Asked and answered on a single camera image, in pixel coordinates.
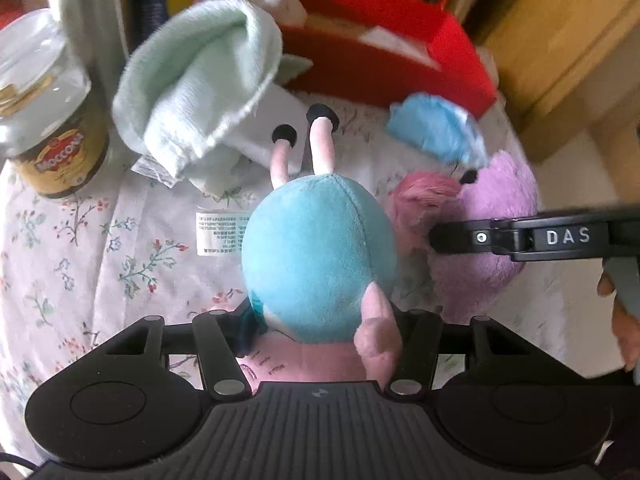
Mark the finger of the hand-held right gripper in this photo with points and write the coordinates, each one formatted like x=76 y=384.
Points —
x=465 y=236

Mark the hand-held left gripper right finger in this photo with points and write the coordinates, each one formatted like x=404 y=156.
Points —
x=415 y=345

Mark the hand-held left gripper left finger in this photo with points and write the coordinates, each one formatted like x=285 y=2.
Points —
x=220 y=340

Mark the purple and pink plush toy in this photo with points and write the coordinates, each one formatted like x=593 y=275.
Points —
x=500 y=190

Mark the blue face mask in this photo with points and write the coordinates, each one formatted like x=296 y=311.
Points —
x=430 y=127

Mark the pink pig plush toy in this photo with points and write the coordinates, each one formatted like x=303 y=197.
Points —
x=315 y=245

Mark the red box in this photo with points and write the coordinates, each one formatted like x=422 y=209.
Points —
x=400 y=60

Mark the white soft block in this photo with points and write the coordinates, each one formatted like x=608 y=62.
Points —
x=280 y=115

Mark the light green towel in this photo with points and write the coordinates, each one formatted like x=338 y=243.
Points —
x=200 y=85

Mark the person's right hand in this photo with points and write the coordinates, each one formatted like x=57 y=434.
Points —
x=625 y=335

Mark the floral tablecloth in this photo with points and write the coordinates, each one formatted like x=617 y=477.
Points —
x=75 y=270

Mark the tall wooden cabinet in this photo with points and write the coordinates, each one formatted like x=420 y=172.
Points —
x=565 y=50

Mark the glass coffee jar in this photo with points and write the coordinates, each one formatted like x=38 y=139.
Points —
x=55 y=125

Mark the cream teddy bear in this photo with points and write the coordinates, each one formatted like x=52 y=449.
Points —
x=280 y=2

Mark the stainless steel thermos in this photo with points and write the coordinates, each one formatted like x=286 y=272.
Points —
x=90 y=25

